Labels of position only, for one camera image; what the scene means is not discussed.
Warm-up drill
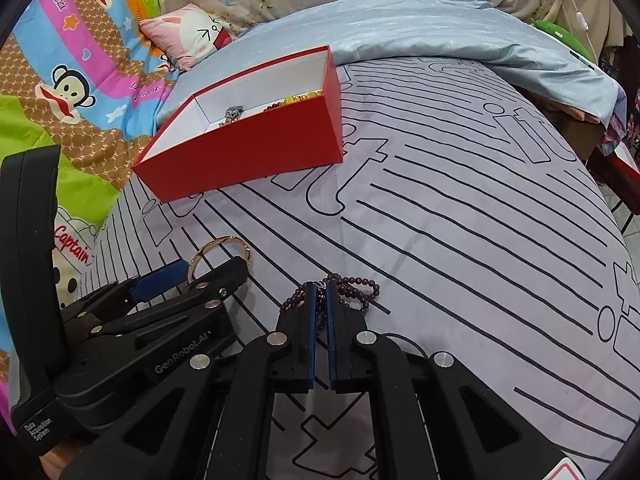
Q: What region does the gold bangle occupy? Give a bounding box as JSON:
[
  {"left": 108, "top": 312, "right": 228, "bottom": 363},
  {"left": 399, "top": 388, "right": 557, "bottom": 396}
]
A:
[{"left": 186, "top": 235, "right": 252, "bottom": 284}]

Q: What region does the white cable with switch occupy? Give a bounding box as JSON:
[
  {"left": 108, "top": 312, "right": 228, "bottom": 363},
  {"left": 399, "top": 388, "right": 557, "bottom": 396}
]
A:
[{"left": 562, "top": 0, "right": 599, "bottom": 61}]

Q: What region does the purple garnet bead bracelet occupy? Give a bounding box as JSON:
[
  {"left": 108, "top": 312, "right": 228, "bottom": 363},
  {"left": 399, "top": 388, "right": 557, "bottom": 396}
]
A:
[{"left": 278, "top": 272, "right": 381, "bottom": 334}]

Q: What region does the light blue quilt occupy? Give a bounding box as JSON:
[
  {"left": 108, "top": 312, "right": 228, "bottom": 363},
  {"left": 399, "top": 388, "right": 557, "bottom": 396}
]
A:
[{"left": 155, "top": 0, "right": 627, "bottom": 125}]

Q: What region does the colourful monkey cartoon blanket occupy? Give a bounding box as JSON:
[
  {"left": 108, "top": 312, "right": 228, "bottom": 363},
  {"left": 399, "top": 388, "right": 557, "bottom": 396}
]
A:
[{"left": 0, "top": 0, "right": 177, "bottom": 430}]

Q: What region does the yellow round bead bracelet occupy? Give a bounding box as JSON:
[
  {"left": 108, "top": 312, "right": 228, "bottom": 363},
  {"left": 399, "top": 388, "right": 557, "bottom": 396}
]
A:
[{"left": 278, "top": 89, "right": 324, "bottom": 108}]

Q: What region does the red jewelry box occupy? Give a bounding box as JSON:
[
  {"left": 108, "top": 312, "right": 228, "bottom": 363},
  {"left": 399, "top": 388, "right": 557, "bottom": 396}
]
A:
[{"left": 131, "top": 46, "right": 343, "bottom": 202}]

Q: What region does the green plastic object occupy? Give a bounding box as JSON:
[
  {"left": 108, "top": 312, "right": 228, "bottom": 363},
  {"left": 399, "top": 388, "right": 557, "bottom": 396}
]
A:
[{"left": 532, "top": 20, "right": 593, "bottom": 61}]

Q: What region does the beige curtain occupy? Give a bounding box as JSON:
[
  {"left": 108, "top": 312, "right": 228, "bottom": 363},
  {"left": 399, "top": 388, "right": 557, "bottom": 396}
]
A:
[{"left": 555, "top": 0, "right": 634, "bottom": 58}]

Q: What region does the grey striped bed cover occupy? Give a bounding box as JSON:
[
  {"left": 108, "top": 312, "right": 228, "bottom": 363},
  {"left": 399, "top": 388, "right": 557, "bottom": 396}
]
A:
[{"left": 79, "top": 58, "right": 639, "bottom": 479}]

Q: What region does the dark braided silver-clasp bracelet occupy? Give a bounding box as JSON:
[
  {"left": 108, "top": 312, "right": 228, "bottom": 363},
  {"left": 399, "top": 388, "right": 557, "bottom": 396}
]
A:
[{"left": 218, "top": 104, "right": 246, "bottom": 127}]

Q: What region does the pink cat pillow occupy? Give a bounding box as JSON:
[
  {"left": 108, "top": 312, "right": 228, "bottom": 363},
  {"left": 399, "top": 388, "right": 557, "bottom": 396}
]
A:
[{"left": 139, "top": 3, "right": 234, "bottom": 72}]

